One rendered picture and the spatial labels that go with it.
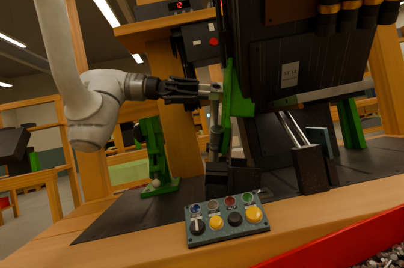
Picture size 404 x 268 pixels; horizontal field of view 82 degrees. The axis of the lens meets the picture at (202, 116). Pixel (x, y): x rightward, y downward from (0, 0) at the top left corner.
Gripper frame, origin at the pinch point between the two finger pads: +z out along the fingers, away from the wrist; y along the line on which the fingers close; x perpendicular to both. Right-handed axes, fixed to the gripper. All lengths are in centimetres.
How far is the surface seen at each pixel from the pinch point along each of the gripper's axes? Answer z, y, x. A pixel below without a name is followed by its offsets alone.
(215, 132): 1.9, -18.2, -0.4
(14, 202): -359, 144, 414
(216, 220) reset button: 1.6, -43.2, -4.3
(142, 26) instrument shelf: -26.8, 27.1, -8.7
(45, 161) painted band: -655, 508, 822
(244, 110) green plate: 9.8, -12.0, -3.5
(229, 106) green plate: 5.5, -12.3, -5.0
